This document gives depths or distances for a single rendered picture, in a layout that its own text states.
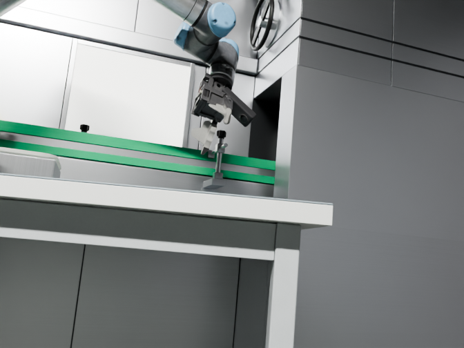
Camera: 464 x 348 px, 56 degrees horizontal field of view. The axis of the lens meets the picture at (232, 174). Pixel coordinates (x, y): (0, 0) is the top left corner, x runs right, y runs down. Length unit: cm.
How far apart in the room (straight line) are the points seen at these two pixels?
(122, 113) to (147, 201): 92
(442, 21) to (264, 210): 129
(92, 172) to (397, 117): 99
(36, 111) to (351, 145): 102
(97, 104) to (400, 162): 104
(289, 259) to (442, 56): 121
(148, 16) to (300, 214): 122
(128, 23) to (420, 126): 109
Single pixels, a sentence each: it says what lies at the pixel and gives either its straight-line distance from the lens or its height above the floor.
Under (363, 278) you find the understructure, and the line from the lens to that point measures 144.
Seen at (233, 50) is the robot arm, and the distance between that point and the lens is 130.
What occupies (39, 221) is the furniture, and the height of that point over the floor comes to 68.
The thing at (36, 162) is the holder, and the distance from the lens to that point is 109.
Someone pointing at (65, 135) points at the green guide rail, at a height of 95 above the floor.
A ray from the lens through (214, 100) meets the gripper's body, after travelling 115.
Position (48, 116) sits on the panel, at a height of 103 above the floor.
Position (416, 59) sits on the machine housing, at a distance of 169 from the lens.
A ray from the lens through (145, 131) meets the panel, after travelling 158.
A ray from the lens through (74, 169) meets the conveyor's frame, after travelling 136.
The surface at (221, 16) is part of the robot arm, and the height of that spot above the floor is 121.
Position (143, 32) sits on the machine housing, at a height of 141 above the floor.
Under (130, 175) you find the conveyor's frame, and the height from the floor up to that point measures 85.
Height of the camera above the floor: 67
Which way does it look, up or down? 9 degrees up
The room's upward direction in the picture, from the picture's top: 5 degrees clockwise
